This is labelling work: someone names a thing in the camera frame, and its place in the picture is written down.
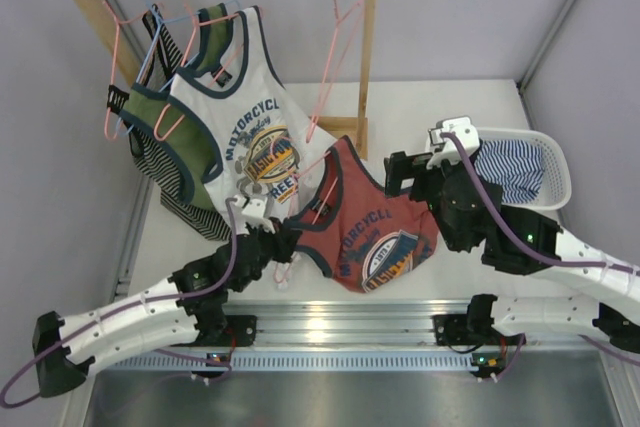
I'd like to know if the red tank top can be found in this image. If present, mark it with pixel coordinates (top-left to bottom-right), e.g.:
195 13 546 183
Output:
285 137 438 293

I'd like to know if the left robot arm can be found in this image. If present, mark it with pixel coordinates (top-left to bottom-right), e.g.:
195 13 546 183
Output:
32 222 301 398

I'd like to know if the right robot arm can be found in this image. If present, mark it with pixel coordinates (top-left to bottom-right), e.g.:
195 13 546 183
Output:
384 152 639 353

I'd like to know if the white motorcycle print tank top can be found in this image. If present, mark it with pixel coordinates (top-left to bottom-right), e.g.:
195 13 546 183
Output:
169 6 337 219

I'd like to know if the green tank top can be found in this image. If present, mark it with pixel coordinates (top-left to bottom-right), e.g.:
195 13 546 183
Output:
120 27 215 213

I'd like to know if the black white striped tank top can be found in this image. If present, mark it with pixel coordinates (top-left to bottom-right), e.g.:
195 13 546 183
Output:
106 5 230 241

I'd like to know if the pink hanger with white top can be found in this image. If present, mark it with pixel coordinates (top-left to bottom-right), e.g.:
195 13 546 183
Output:
153 0 239 142

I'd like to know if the blue white striped garment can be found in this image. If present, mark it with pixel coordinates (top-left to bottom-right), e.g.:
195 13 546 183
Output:
474 139 545 204

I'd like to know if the white plastic laundry basket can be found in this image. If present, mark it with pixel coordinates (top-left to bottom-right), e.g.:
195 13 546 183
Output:
478 127 572 212

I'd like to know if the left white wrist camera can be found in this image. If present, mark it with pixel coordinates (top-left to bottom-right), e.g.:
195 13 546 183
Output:
228 195 276 234

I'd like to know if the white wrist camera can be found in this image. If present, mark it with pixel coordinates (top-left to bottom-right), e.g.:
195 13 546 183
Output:
426 116 481 170
228 195 276 234

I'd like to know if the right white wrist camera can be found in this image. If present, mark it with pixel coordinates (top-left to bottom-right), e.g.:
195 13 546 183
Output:
426 116 481 170

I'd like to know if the aluminium mounting rail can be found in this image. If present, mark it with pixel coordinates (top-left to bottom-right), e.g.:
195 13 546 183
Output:
97 296 611 379

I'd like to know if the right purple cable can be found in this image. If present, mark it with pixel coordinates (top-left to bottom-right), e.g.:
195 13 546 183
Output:
439 132 640 383

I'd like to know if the blue wire hanger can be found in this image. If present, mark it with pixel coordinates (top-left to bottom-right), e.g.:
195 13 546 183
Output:
115 0 242 138

